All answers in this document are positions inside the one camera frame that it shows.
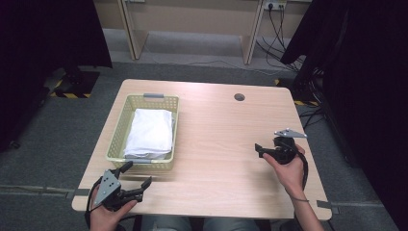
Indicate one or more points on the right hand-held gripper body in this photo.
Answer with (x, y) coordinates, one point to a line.
(285, 152)

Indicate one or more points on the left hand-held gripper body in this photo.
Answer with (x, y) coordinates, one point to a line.
(109, 189)

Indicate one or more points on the white shirt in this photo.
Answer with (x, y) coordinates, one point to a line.
(149, 134)

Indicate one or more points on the yellow-green plastic basket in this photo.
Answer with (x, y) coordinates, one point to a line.
(141, 101)

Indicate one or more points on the person's right hand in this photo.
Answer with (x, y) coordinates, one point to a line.
(292, 178)

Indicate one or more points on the person's left hand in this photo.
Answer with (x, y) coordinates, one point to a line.
(104, 221)

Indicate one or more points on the person's left leg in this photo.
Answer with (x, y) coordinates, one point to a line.
(166, 224)

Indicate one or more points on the person's leg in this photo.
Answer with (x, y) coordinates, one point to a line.
(231, 225)
(166, 224)

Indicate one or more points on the black stand base striped tape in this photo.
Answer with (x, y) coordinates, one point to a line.
(301, 91)
(81, 83)

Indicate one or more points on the person's right leg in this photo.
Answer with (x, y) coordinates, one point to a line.
(231, 225)

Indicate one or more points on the black curtain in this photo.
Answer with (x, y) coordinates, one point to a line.
(48, 32)
(369, 80)

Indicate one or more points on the white power outlet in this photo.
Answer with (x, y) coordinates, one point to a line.
(275, 5)

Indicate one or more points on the beige wooden desk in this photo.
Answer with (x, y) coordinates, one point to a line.
(192, 16)

